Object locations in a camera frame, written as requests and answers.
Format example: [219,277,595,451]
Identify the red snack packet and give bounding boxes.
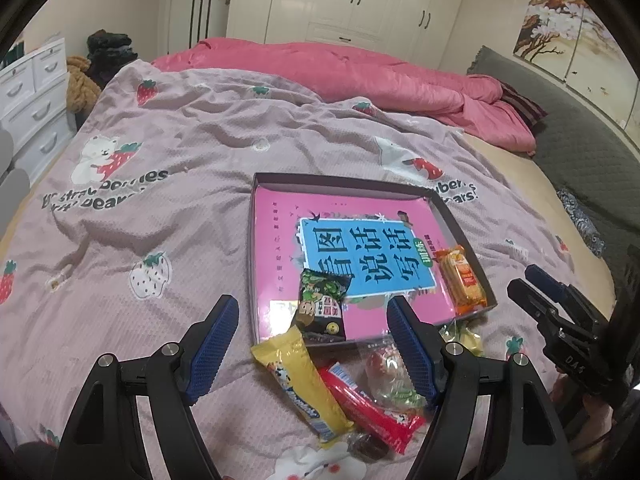
[317,362,428,456]

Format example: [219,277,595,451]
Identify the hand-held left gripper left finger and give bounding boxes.
[59,295,241,480]

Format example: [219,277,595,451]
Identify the beige bed sheet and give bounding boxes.
[465,132,616,311]

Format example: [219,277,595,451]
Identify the white drawer cabinet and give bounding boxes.
[0,37,76,181]

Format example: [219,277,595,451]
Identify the dark clothes pile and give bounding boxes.
[86,31,138,88]

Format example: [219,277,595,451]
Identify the dark patterned cloth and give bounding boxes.
[557,187,606,256]

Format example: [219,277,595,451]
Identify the grey padded bench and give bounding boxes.
[0,132,31,231]

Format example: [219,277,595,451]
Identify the dark striped pillow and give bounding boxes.
[500,82,548,133]

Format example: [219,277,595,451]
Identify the yellow candy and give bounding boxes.
[440,322,485,358]

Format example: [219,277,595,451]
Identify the shallow dark cardboard box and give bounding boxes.
[248,172,498,348]

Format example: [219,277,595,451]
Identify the orange cracker packet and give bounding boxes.
[434,244,488,317]

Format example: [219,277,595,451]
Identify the strawberry printed blanket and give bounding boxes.
[0,57,571,480]

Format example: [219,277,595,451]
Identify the brown plush toy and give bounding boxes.
[66,56,103,108]

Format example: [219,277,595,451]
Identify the person's right hand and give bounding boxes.
[555,380,618,461]

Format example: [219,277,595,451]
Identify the grey padded headboard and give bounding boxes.
[467,45,640,281]

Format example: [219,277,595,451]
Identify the green and black snack packet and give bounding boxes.
[298,269,351,343]

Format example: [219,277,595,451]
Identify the coat rack with bags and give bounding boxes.
[182,0,233,46]

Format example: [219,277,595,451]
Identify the cream wardrobe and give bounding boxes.
[227,0,471,71]

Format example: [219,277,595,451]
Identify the pink and blue book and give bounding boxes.
[255,185,458,343]

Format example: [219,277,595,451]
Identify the dark brown candy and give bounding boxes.
[345,432,391,461]

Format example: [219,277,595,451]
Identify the dark green bottles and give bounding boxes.
[0,40,26,68]

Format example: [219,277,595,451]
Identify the pink quilt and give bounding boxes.
[150,37,538,153]

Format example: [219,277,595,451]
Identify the clear red candy packet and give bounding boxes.
[360,337,431,411]

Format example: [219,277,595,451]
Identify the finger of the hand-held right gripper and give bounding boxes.
[524,263,601,313]
[506,279,568,343]

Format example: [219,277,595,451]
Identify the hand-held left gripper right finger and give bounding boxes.
[387,296,583,480]

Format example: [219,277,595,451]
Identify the yellow snack packet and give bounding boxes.
[250,325,356,446]

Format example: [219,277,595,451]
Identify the tree blossom wall painting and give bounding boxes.
[512,0,640,131]

